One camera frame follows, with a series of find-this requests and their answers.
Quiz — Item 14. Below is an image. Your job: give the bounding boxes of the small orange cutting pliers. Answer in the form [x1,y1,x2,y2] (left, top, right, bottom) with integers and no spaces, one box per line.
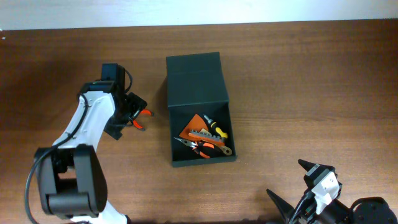
[131,109,155,131]

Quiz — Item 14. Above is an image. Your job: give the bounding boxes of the black box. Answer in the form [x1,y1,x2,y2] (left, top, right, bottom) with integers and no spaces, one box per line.
[166,52,237,167]

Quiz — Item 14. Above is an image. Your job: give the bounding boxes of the orange scraper with wooden handle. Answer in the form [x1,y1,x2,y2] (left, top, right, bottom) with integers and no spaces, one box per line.
[176,114,233,157]

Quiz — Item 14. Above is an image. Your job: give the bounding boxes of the orange black long-nose pliers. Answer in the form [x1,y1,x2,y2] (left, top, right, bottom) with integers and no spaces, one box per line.
[174,137,220,159]

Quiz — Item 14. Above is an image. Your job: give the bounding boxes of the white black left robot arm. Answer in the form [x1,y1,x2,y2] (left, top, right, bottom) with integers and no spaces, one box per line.
[27,63,148,223]

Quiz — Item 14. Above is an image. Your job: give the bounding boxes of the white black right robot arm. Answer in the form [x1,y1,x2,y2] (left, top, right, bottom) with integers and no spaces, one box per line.
[267,159,397,224]

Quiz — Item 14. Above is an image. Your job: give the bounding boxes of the yellow black stubby screwdriver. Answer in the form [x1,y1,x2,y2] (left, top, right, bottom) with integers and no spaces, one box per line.
[203,114,228,141]

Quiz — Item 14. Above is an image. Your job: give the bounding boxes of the orange socket rail holder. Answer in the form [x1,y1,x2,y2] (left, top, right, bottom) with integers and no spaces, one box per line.
[188,130,224,146]

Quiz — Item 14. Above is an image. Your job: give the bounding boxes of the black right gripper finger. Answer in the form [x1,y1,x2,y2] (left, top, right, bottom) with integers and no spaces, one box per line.
[266,189,294,223]
[298,159,317,172]

